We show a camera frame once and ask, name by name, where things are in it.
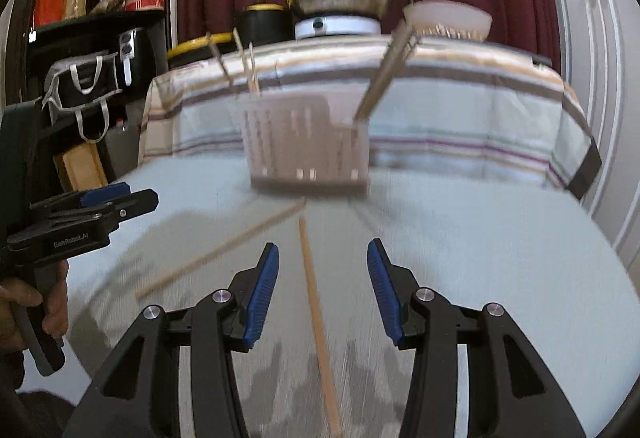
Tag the person's dark clothing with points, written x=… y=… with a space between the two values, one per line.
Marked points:
x=30 y=403

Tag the yellow wooden board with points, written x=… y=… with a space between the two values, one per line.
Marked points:
x=82 y=168

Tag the striped tablecloth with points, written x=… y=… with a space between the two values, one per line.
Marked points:
x=450 y=113

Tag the red striped round box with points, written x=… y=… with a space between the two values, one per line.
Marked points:
x=144 y=4

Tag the flat pot with yellow rim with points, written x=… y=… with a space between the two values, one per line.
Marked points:
x=200 y=51

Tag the black pot with yellow lid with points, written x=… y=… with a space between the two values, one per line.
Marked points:
x=262 y=26

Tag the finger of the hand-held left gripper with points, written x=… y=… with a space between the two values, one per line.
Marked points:
x=130 y=205
x=102 y=194

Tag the pink slotted utensil basket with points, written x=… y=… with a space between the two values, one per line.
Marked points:
x=305 y=143

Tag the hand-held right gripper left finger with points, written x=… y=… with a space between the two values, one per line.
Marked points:
x=260 y=293

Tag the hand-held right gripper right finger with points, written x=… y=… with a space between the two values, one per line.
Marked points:
x=384 y=293

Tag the pink plastic bowl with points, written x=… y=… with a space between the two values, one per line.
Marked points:
x=447 y=21

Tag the white induction cooker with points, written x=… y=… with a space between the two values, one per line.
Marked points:
x=335 y=27

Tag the black air fryer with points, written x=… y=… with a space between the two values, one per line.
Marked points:
x=142 y=56

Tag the person's left hand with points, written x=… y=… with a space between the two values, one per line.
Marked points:
x=55 y=308

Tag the white wardrobe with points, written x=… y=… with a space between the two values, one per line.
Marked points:
x=600 y=68

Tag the black shelf unit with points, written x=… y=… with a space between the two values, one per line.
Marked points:
x=30 y=48

